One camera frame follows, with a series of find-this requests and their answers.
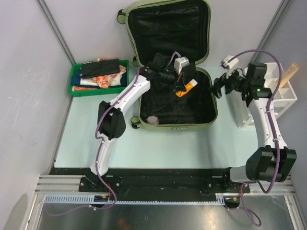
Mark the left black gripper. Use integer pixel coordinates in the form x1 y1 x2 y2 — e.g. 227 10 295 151
159 67 186 92

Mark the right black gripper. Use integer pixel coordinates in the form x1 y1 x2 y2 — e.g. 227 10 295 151
208 66 250 99

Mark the orange yellow tube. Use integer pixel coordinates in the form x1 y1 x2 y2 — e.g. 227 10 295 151
176 79 198 98

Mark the olive green hard-shell suitcase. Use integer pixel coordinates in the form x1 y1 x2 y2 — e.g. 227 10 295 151
117 0 218 131

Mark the floral tulip print cloth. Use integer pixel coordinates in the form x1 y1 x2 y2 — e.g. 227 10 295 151
91 64 127 89

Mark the black cloth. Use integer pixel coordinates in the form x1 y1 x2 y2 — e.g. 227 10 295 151
81 58 120 79

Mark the white cloth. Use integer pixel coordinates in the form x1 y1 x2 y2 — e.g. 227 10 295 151
80 78 99 88

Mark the orange rabbit print cloth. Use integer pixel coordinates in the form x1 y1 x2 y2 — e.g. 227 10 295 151
72 86 99 92

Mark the navy blue cloth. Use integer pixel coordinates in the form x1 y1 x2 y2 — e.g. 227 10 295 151
71 70 82 87

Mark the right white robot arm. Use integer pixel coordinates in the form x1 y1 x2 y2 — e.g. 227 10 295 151
209 59 297 193

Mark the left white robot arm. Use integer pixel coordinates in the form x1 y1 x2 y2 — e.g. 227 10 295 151
89 51 190 192

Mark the white plastic drawer organizer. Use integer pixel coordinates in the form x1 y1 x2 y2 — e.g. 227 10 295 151
229 62 297 128

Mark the green plastic tray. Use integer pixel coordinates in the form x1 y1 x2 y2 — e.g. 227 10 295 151
67 60 129 97

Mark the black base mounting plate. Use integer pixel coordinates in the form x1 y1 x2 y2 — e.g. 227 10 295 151
50 167 240 203

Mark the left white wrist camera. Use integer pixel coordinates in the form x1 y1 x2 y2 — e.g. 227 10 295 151
174 57 189 74

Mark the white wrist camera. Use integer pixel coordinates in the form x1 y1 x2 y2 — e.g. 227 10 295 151
174 57 189 74
221 55 239 77

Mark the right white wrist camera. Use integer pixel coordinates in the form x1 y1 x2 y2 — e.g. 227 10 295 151
221 55 239 77

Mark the right aluminium frame post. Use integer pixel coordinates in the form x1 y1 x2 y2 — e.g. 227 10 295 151
256 0 292 50

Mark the aluminium frame post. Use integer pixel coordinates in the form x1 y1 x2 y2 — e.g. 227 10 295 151
256 0 292 50
35 0 76 65

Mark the left aluminium frame post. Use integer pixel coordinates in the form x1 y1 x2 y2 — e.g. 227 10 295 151
35 0 76 65

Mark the white slotted cable duct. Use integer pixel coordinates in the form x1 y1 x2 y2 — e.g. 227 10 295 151
44 193 243 206

